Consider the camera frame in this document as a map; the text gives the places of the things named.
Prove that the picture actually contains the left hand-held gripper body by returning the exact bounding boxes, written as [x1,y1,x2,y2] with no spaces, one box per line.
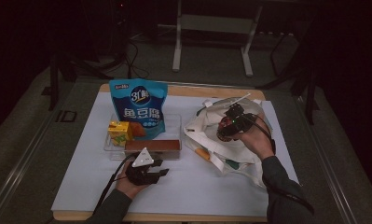
[125,147,160,187]

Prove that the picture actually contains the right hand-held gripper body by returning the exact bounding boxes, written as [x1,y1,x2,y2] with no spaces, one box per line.
[228,92,258,134]

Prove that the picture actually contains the brown carton box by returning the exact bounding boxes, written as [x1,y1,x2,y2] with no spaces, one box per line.
[124,139,182,161]

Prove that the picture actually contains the white tote bag colour patches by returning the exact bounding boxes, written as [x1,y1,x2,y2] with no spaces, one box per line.
[183,96,280,189]

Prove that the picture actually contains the clear plastic box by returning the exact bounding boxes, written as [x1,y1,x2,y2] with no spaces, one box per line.
[103,112,184,161]

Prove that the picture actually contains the yellow drink carton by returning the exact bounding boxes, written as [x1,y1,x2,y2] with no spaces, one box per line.
[107,120,133,148]

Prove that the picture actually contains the blue snack bag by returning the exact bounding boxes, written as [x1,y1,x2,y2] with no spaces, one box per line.
[108,77,169,142]

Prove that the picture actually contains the person's left hand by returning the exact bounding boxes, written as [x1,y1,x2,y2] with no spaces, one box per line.
[115,169,151,201]

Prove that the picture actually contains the person's right hand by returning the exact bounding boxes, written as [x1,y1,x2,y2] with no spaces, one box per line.
[235,115,275,161]

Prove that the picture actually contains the white table mat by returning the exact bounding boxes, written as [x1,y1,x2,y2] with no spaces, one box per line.
[51,91,299,218]

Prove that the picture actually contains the black tripod stand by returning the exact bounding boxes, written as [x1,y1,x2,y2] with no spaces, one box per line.
[48,52,115,111]
[267,31,320,125]

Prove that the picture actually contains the white metal stand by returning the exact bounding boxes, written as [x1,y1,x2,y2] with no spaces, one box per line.
[172,0,264,77]

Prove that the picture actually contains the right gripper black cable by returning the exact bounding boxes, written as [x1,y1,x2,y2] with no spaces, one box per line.
[252,113,315,217]

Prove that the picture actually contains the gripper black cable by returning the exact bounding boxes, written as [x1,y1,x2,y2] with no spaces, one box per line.
[93,153,135,215]
[252,113,315,217]

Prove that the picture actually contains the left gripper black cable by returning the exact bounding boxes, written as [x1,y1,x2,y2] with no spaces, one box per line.
[93,153,135,215]

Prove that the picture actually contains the black floor cables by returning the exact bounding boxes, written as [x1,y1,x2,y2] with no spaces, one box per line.
[124,40,154,82]

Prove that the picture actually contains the black floor bracket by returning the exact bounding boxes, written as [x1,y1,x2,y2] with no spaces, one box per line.
[55,109,78,123]

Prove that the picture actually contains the metal floor rail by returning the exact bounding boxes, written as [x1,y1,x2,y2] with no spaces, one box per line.
[298,96,360,224]
[0,110,58,217]

